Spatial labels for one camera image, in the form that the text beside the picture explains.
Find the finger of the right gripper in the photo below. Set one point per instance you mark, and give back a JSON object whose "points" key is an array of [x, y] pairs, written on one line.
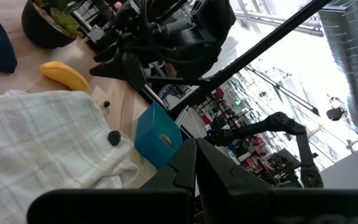
{"points": [[113, 68], [135, 71]]}

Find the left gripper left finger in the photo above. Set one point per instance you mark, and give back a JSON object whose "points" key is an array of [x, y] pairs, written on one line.
{"points": [[185, 174]]}

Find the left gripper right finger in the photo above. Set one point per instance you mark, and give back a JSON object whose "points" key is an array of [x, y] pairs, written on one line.
{"points": [[225, 193]]}

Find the dark blue toy blueberry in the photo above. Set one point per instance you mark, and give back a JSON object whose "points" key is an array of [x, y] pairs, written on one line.
{"points": [[106, 103]]}

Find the brown toy kiwi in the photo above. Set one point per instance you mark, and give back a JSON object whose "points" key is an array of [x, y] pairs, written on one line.
{"points": [[166, 140]]}

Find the yellow toy banana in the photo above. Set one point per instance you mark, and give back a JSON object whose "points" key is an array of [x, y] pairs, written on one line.
{"points": [[64, 75]]}

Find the black toy blackberry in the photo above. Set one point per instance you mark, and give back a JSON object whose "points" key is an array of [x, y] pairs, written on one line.
{"points": [[114, 137]]}

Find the black background robot arm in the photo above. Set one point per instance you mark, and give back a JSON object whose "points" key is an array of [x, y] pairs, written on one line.
{"points": [[275, 124]]}

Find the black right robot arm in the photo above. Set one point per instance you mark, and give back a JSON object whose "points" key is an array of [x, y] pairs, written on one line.
{"points": [[216, 15]]}

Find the teal tupperware container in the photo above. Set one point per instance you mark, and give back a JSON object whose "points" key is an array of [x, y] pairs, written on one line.
{"points": [[151, 146]]}

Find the succulent in black pot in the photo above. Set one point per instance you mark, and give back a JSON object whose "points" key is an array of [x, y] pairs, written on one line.
{"points": [[45, 28]]}

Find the white plaid towel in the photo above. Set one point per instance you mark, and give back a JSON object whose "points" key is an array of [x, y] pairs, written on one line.
{"points": [[42, 149]]}

